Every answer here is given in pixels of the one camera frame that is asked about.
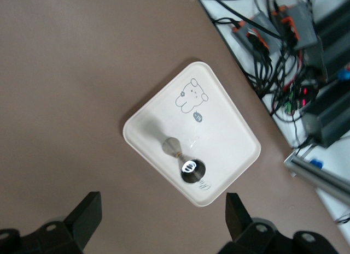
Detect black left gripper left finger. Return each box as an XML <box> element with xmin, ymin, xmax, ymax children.
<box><xmin>32</xmin><ymin>191</ymin><xmax>103</xmax><ymax>254</ymax></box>

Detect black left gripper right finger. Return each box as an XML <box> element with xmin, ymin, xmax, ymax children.
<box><xmin>218</xmin><ymin>192</ymin><xmax>290</xmax><ymax>254</ymax></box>

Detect steel double jigger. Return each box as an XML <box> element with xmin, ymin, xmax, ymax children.
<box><xmin>161</xmin><ymin>137</ymin><xmax>207</xmax><ymax>185</ymax></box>

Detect cream rabbit print tray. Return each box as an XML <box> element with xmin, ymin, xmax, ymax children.
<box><xmin>122</xmin><ymin>61</ymin><xmax>262</xmax><ymax>208</ymax></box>

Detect black metal box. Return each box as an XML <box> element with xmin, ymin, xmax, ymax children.
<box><xmin>300</xmin><ymin>81</ymin><xmax>350</xmax><ymax>149</ymax></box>
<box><xmin>306</xmin><ymin>16</ymin><xmax>350</xmax><ymax>84</ymax></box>

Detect circuit board red lights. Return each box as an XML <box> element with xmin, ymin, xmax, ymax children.
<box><xmin>284</xmin><ymin>84</ymin><xmax>319</xmax><ymax>113</ymax></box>

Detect grey box orange connectors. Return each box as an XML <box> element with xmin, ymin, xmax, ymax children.
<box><xmin>231</xmin><ymin>11</ymin><xmax>283</xmax><ymax>54</ymax></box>
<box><xmin>278</xmin><ymin>2</ymin><xmax>318</xmax><ymax>50</ymax></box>

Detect aluminium camera post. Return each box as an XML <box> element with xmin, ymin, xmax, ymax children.
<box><xmin>283</xmin><ymin>151</ymin><xmax>350</xmax><ymax>208</ymax></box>

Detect black cable bundle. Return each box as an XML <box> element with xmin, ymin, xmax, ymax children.
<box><xmin>195</xmin><ymin>0</ymin><xmax>350</xmax><ymax>156</ymax></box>

